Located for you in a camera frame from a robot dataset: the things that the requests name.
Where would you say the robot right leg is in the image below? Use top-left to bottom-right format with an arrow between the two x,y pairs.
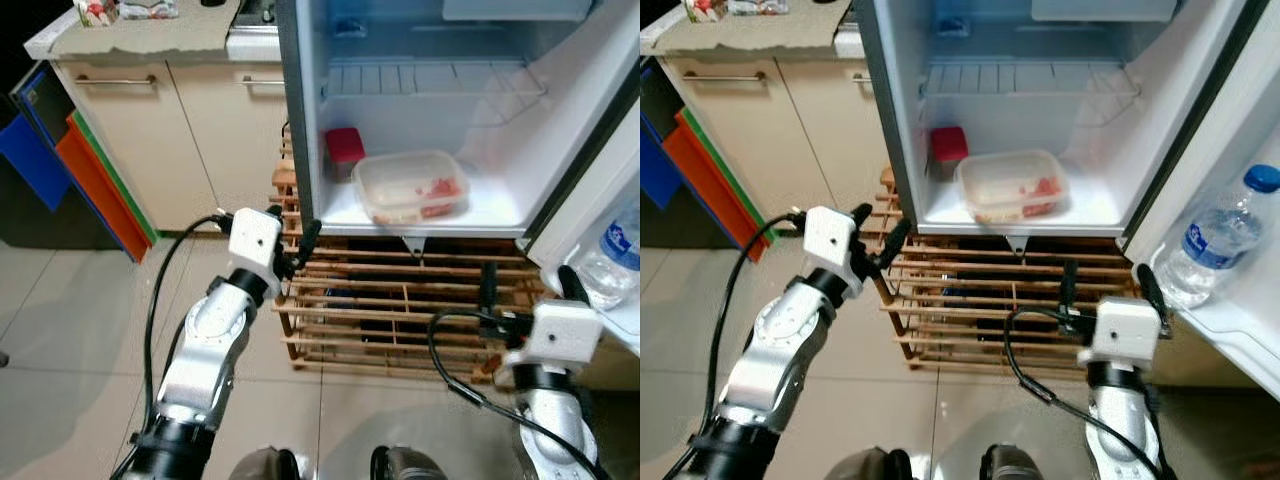
980,443 -> 1051,480
370,445 -> 451,480

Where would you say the robot left leg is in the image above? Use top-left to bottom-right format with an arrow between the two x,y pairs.
825,447 -> 913,480
228,447 -> 301,480

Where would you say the wooden slatted rack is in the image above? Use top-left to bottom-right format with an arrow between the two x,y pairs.
272,130 -> 561,386
880,165 -> 1151,376

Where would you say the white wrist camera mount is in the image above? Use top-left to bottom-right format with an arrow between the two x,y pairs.
227,206 -> 287,303
802,204 -> 865,303
502,299 -> 602,378
1077,296 -> 1167,373

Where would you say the silver mini fridge body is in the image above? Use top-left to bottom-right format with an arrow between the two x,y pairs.
275,0 -> 641,256
855,0 -> 1251,256

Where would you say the clear plastic food container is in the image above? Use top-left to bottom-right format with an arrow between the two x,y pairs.
350,150 -> 471,226
955,150 -> 1069,223

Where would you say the beige kitchen cabinet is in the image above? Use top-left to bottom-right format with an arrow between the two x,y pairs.
50,55 -> 291,236
665,55 -> 891,233

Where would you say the blue capped water bottle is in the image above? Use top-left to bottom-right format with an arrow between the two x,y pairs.
1150,165 -> 1280,309
580,205 -> 641,311

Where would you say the freezer compartment flap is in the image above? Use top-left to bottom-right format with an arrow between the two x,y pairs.
1030,0 -> 1176,21
443,0 -> 591,21

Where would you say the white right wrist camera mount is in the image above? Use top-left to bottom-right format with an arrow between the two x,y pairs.
502,299 -> 602,378
1077,296 -> 1167,373

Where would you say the robot leg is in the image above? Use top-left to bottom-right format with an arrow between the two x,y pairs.
825,447 -> 913,480
370,445 -> 451,480
228,447 -> 301,480
980,443 -> 1051,480

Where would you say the small red lidded container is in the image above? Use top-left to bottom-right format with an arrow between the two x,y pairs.
323,128 -> 366,181
928,126 -> 969,181

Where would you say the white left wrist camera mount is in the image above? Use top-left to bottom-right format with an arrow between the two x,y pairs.
227,206 -> 287,303
802,204 -> 865,303

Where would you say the green flat board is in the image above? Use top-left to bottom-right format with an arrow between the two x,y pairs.
68,108 -> 161,246
675,108 -> 771,246

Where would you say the blue flat board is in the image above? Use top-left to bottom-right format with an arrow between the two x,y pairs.
640,90 -> 686,211
0,65 -> 76,216

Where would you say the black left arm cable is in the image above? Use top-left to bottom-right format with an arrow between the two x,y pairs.
112,213 -> 236,480
680,210 -> 809,480

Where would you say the white wire fridge shelf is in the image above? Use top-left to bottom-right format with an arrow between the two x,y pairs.
320,60 -> 549,101
920,62 -> 1141,101

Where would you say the orange flat board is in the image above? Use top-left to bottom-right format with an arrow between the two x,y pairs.
662,125 -> 761,263
55,112 -> 151,263

